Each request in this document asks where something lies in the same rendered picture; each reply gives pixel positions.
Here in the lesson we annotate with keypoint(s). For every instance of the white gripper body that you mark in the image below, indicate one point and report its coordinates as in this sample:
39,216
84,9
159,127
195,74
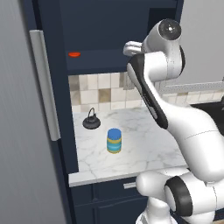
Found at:
131,48

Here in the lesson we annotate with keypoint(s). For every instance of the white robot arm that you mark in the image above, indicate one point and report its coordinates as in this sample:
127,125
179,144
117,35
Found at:
198,137

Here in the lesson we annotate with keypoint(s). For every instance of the navy base cabinet door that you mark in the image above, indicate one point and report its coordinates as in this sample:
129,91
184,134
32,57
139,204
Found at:
119,213

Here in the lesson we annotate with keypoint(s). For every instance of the small red flat object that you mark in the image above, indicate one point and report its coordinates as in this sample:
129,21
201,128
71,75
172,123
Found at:
74,54

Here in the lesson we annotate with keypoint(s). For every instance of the grey range hood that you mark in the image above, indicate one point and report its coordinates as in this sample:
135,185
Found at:
204,40

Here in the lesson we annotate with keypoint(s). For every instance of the black kettle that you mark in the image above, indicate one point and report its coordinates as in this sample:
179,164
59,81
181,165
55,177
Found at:
91,122

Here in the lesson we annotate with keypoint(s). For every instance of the blue and yellow jar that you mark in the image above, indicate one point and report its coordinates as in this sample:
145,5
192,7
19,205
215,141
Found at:
114,141

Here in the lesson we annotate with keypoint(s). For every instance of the black hob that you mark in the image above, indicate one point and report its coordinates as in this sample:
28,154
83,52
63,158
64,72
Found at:
214,112

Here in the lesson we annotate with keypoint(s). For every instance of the grey fridge door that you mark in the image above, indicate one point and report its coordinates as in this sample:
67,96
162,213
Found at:
20,122

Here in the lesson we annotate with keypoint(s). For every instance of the navy drawer front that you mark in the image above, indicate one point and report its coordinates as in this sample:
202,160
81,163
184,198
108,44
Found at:
110,189

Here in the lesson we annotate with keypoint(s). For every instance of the navy open wall cabinet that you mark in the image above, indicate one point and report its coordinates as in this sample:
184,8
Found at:
99,26

